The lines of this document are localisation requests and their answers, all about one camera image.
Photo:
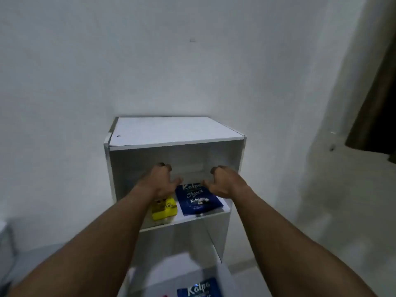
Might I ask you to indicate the blue snack pouch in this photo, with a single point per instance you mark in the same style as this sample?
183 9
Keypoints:
198 204
199 289

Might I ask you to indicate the white wooden shelf unit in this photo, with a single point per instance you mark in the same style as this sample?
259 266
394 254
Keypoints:
173 129

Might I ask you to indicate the person's left hand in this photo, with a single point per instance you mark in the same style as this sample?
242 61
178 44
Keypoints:
159 182

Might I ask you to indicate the person's right forearm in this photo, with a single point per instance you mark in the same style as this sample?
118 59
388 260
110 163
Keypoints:
278 244

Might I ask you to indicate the person's right hand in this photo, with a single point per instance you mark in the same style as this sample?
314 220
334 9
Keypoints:
229 184

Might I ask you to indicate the yellow snack packet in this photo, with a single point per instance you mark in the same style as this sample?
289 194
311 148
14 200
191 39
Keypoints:
164 211

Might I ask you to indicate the person's left forearm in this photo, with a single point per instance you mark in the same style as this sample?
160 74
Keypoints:
99 244

